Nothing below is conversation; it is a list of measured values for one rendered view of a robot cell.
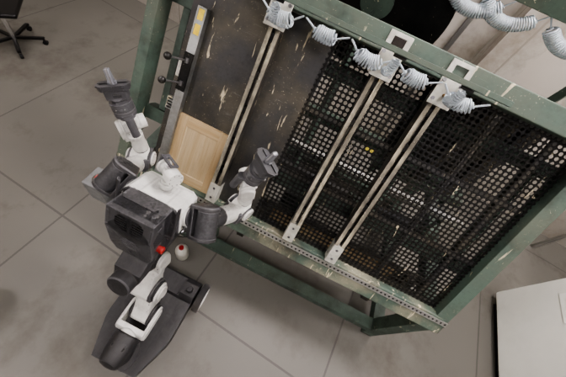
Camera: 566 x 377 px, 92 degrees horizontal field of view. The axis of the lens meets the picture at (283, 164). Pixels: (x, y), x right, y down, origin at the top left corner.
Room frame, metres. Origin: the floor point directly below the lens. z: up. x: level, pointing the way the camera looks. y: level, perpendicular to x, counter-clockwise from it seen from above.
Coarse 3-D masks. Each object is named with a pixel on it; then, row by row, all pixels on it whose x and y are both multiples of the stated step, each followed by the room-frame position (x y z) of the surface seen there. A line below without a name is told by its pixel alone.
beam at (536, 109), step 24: (312, 0) 1.23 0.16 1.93; (336, 0) 1.24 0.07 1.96; (360, 24) 1.21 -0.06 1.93; (384, 24) 1.23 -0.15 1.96; (432, 48) 1.21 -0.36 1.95; (432, 72) 1.17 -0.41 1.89; (456, 72) 1.18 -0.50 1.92; (480, 72) 1.20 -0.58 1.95; (480, 96) 1.15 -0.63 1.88; (504, 96) 1.17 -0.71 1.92; (528, 96) 1.18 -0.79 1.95; (528, 120) 1.14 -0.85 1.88; (552, 120) 1.15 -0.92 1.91
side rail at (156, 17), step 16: (160, 0) 1.19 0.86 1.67; (144, 16) 1.13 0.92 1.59; (160, 16) 1.18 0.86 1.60; (144, 32) 1.10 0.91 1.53; (160, 32) 1.16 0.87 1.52; (144, 48) 1.06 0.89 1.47; (160, 48) 1.15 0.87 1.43; (144, 64) 1.02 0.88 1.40; (144, 80) 0.99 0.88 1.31; (144, 96) 0.97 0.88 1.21; (144, 112) 0.94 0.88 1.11; (128, 144) 0.77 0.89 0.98
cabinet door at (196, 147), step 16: (176, 128) 0.90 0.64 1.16; (192, 128) 0.91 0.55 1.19; (208, 128) 0.93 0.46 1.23; (176, 144) 0.85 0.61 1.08; (192, 144) 0.87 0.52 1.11; (208, 144) 0.89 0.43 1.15; (224, 144) 0.90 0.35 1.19; (176, 160) 0.80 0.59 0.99; (192, 160) 0.82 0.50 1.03; (208, 160) 0.84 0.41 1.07; (192, 176) 0.77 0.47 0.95; (208, 176) 0.79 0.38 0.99
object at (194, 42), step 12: (204, 24) 1.18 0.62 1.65; (192, 36) 1.13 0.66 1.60; (192, 48) 1.11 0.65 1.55; (192, 72) 1.07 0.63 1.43; (180, 96) 0.98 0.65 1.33; (180, 108) 0.95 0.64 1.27; (168, 120) 0.90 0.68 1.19; (168, 132) 0.86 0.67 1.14; (168, 144) 0.83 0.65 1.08; (156, 168) 0.73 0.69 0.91
